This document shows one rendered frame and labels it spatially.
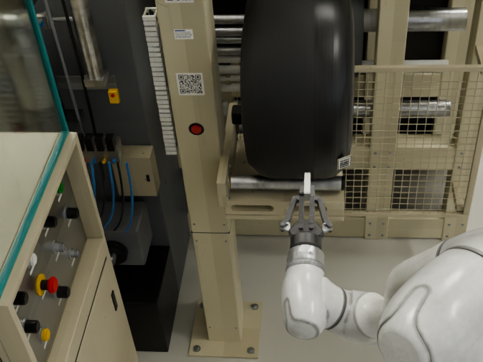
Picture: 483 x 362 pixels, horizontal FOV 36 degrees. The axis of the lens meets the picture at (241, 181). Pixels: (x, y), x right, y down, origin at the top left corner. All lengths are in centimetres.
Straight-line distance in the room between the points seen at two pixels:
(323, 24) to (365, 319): 74
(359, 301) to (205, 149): 77
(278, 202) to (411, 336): 119
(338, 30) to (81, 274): 93
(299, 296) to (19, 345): 60
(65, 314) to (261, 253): 142
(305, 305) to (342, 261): 158
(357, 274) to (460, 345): 207
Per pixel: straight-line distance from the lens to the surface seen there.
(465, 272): 114
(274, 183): 220
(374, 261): 321
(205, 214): 242
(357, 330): 171
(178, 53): 204
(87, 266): 207
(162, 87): 212
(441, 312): 109
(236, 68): 253
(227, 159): 223
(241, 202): 222
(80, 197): 203
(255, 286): 312
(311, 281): 166
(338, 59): 189
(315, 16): 194
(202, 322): 301
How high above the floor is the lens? 239
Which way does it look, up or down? 42 degrees down
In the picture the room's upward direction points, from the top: 5 degrees counter-clockwise
